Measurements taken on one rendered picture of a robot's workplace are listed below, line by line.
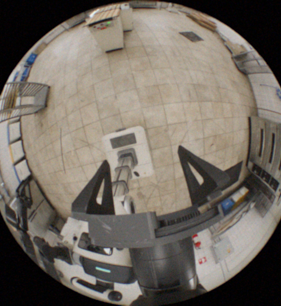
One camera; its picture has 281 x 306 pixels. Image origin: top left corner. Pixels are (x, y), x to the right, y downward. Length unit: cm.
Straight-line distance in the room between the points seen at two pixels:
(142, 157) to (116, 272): 115
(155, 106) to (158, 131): 36
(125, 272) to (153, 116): 150
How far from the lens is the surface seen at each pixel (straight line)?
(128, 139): 116
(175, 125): 149
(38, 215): 360
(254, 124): 301
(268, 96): 387
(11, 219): 45
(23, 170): 372
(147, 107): 142
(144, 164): 125
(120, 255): 34
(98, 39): 166
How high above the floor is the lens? 140
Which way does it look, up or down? 72 degrees down
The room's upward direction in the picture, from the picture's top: 174 degrees clockwise
